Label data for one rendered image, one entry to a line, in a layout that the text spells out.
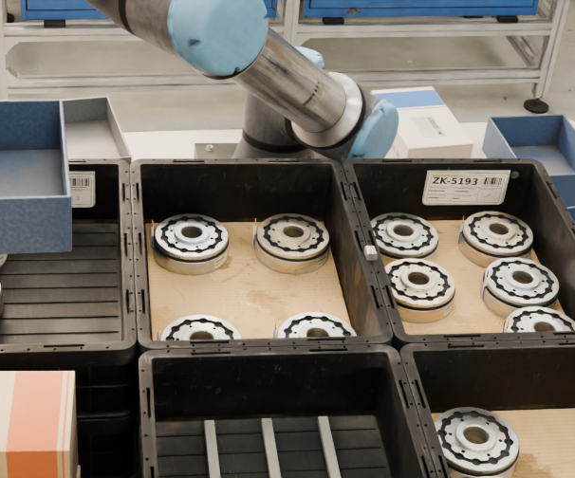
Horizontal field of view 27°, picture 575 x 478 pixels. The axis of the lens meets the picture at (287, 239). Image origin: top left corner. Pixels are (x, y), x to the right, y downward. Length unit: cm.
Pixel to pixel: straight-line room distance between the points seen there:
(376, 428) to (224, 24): 51
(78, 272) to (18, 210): 41
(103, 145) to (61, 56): 190
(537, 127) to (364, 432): 97
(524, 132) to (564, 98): 175
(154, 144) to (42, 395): 91
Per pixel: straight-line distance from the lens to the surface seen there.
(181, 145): 214
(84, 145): 204
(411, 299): 158
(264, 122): 187
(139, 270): 147
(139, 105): 365
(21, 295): 160
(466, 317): 162
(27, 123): 141
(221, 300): 159
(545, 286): 165
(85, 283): 162
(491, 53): 419
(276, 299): 160
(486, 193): 178
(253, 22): 146
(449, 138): 208
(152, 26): 146
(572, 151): 223
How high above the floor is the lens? 184
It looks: 36 degrees down
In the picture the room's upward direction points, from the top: 6 degrees clockwise
